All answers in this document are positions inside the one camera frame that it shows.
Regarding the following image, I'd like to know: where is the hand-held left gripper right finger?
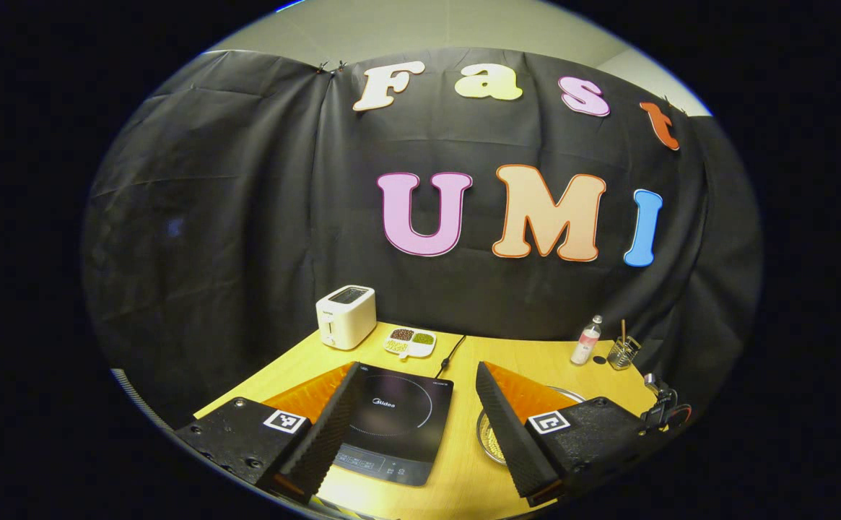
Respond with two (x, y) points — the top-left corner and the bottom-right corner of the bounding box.
(475, 361), (663, 508)

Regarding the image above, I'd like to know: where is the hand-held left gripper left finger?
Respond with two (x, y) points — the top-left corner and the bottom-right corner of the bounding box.
(175, 361), (362, 505)

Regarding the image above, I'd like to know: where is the steel pot with black handle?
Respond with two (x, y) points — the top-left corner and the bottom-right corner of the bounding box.
(476, 386), (585, 465)

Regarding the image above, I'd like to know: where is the black induction cooktop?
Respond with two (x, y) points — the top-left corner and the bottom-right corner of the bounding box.
(326, 363), (455, 487)

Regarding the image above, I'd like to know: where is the clear bottle with pink label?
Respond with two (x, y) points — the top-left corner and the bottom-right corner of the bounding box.
(570, 316), (603, 366)

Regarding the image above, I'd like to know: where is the white toaster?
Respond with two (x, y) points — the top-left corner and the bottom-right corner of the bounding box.
(316, 285), (377, 351)

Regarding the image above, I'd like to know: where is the white divided dish with beans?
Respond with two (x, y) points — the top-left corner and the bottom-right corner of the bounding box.
(384, 327), (437, 360)

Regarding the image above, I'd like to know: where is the black backdrop cloth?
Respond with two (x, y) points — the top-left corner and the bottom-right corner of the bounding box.
(81, 48), (762, 427)

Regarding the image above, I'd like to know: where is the wire mesh holder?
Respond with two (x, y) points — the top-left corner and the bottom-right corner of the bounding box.
(607, 335), (641, 371)

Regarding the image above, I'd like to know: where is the black power cable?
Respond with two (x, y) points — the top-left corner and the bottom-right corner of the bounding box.
(436, 335), (467, 380)

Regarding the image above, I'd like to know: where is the grey braided cable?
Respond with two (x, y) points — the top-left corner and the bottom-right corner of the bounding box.
(111, 368), (175, 434)

